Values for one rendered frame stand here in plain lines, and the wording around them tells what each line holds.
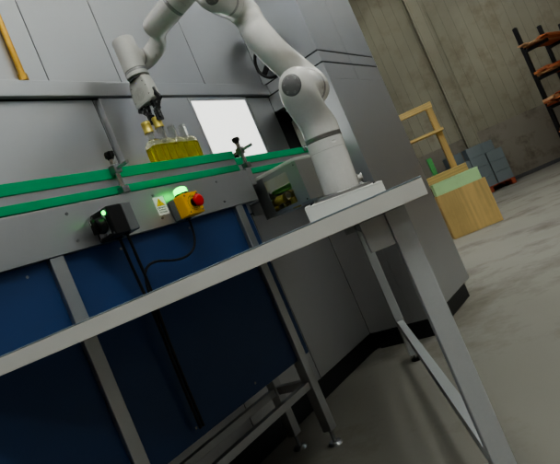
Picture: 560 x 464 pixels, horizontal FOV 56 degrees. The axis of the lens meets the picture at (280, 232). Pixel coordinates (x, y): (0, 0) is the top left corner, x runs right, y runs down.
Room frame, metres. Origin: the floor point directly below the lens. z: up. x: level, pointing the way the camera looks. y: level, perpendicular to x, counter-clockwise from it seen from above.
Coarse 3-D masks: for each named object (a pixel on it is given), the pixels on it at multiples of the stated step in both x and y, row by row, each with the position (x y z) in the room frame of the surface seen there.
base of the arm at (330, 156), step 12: (312, 144) 1.67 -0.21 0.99; (324, 144) 1.65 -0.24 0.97; (336, 144) 1.66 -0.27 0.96; (312, 156) 1.69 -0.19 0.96; (324, 156) 1.66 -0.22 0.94; (336, 156) 1.66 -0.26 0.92; (348, 156) 1.69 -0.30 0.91; (324, 168) 1.67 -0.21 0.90; (336, 168) 1.66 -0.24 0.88; (348, 168) 1.67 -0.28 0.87; (324, 180) 1.68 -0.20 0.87; (336, 180) 1.66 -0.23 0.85; (348, 180) 1.67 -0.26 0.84; (360, 180) 1.71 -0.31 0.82; (324, 192) 1.70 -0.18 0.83; (336, 192) 1.67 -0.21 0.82
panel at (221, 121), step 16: (208, 112) 2.39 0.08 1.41; (224, 112) 2.48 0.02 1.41; (240, 112) 2.58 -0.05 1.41; (208, 128) 2.35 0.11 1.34; (224, 128) 2.44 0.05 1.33; (240, 128) 2.54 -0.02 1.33; (256, 128) 2.64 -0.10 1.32; (224, 144) 2.40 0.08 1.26; (240, 144) 2.50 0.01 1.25; (256, 144) 2.60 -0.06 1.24
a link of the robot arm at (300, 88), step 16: (288, 80) 1.59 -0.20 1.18; (304, 80) 1.58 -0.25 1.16; (320, 80) 1.66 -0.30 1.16; (288, 96) 1.60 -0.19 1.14; (304, 96) 1.60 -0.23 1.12; (320, 96) 1.61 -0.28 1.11; (288, 112) 1.66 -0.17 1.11; (304, 112) 1.64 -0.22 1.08; (320, 112) 1.64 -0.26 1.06; (304, 128) 1.67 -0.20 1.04; (320, 128) 1.65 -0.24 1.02; (336, 128) 1.67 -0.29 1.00
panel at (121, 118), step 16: (112, 112) 1.95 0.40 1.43; (128, 112) 2.01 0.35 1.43; (176, 112) 2.22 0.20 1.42; (192, 112) 2.30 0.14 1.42; (112, 128) 1.93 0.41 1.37; (128, 128) 1.99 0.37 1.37; (176, 128) 2.19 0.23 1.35; (192, 128) 2.27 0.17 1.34; (112, 144) 1.94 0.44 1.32; (128, 144) 1.96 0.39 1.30; (144, 144) 2.02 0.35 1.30; (208, 144) 2.31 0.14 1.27; (128, 160) 1.93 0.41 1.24; (144, 160) 1.99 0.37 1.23
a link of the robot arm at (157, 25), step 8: (160, 0) 1.80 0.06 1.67; (160, 8) 1.80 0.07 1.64; (168, 8) 1.79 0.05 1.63; (152, 16) 1.82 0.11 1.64; (160, 16) 1.81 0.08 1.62; (168, 16) 1.81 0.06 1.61; (176, 16) 1.82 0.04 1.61; (144, 24) 1.84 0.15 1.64; (152, 24) 1.83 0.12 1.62; (160, 24) 1.83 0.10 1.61; (168, 24) 1.83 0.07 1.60; (152, 32) 1.84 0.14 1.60; (160, 32) 1.85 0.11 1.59; (152, 40) 1.95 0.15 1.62; (160, 40) 1.89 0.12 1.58; (144, 48) 1.99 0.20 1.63; (152, 48) 1.97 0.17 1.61; (160, 48) 1.95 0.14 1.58; (152, 56) 1.99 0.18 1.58; (160, 56) 1.99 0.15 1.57; (152, 64) 2.01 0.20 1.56
